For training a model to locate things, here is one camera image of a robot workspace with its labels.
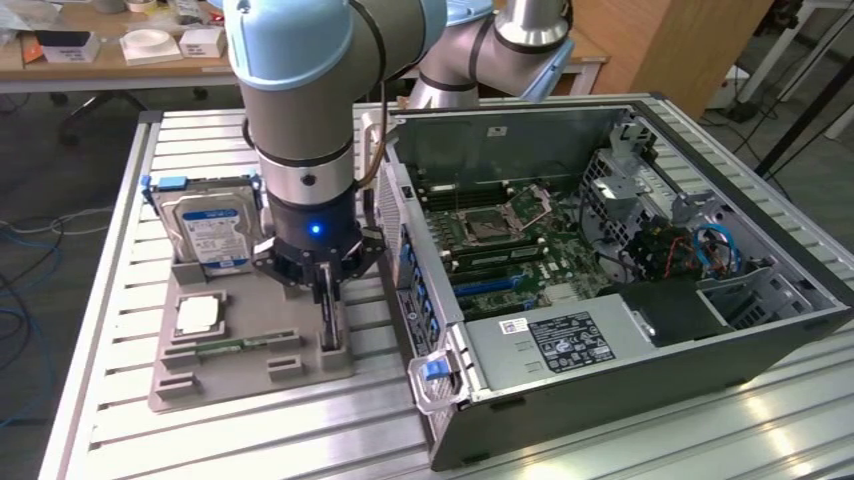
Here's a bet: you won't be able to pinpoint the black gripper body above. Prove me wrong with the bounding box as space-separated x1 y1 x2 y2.
269 185 367 274

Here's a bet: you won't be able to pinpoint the graphics card with metal bracket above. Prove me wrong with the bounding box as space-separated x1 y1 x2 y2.
313 262 343 354

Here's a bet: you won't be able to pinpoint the hard disk in blue caddy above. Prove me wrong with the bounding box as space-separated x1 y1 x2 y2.
137 168 269 279

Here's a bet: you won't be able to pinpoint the grey parts rack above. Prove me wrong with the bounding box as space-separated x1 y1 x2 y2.
145 207 359 415

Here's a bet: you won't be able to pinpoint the silver CPU chip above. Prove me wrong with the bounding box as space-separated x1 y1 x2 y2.
170 296 225 338

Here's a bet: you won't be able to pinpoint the CPU socket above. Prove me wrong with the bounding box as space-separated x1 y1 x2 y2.
460 206 516 247

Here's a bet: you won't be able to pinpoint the green RAM stick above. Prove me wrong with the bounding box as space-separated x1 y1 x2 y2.
191 335 276 354

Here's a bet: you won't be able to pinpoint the blue expansion slot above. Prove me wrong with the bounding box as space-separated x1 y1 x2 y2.
452 275 524 298

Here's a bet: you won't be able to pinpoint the metal socket cover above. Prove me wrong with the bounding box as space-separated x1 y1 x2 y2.
505 183 556 225

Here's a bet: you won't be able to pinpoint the green motherboard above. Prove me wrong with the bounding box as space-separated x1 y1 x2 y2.
412 164 627 322

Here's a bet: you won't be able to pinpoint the grey power supply unit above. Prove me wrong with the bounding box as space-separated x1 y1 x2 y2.
463 294 659 392

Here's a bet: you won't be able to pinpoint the metal disk bay cage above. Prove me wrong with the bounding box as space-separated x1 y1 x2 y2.
576 118 683 251

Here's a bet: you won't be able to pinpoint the black chair base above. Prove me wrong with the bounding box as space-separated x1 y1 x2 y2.
49 88 149 147

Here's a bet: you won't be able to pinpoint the plain white box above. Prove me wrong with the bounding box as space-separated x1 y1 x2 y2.
176 26 228 60

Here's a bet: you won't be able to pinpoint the wooden desk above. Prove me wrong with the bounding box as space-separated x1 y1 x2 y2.
0 0 611 109

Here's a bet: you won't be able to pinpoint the black open PC case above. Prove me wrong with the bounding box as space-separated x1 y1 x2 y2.
357 91 854 474

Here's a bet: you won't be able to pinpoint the white box with black lid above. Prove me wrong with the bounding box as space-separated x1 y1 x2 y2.
32 29 102 65

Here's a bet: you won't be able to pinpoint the wooden cabinet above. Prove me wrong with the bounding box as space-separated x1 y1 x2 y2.
565 0 776 122

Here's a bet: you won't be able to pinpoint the black slanted pole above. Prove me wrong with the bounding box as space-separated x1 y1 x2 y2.
754 0 854 177

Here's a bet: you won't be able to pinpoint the dark arm cable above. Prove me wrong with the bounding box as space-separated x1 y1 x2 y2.
357 74 393 194

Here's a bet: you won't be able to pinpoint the white floor cable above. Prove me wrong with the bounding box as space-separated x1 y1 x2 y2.
9 205 116 237

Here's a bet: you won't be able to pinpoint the blue floor cable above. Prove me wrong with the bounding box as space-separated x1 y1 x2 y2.
0 219 58 429

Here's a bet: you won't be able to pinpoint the white square holder with ring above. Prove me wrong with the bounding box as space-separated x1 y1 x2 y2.
117 28 184 67

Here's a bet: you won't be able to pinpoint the red and orange wires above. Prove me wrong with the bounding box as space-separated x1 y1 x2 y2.
658 233 703 279

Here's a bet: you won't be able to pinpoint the blue wire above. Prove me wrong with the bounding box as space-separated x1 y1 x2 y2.
691 223 744 275

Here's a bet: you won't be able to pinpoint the white table frame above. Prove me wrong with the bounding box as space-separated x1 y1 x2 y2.
706 0 854 141

